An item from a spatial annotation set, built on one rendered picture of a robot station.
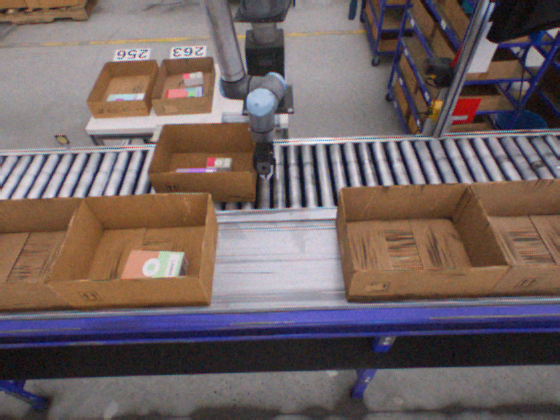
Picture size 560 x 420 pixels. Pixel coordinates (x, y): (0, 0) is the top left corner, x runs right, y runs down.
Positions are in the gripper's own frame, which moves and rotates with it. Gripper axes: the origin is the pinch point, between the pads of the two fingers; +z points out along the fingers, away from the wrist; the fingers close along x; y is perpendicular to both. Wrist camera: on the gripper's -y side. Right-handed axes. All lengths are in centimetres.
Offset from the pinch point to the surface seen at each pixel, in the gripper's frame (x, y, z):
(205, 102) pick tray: 30, 52, -1
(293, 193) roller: -10.9, -3.9, 5.3
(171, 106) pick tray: 47, 52, 0
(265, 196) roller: 0.6, -5.0, 5.3
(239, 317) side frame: 7, -63, -11
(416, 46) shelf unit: -105, 151, 26
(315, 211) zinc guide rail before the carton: -17.5, -25.2, -8.8
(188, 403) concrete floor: 40, -64, 80
